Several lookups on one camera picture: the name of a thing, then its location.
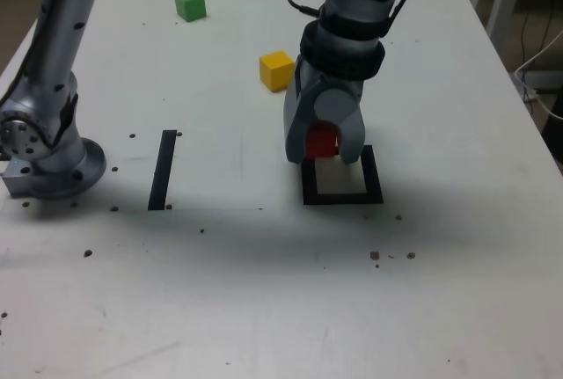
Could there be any black tape strip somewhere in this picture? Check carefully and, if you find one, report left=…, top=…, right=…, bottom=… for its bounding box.
left=147, top=129, right=178, bottom=212

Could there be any black camera cable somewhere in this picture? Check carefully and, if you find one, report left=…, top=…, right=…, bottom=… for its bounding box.
left=287, top=0, right=329, bottom=18

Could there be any yellow cube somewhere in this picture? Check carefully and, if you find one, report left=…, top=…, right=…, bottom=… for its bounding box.
left=259, top=50, right=296, bottom=93

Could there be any black tape square outline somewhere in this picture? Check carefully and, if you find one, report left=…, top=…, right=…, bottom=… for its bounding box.
left=299, top=144, right=384, bottom=207

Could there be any green cube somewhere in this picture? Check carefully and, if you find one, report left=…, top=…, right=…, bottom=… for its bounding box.
left=173, top=0, right=208, bottom=23

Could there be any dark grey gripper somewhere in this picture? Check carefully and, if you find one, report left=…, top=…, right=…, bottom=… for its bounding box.
left=283, top=55, right=367, bottom=165

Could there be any white cable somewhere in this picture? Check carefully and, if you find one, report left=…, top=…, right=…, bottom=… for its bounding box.
left=513, top=30, right=563, bottom=121

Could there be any red cube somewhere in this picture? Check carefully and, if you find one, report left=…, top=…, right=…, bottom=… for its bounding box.
left=306, top=121, right=342, bottom=159

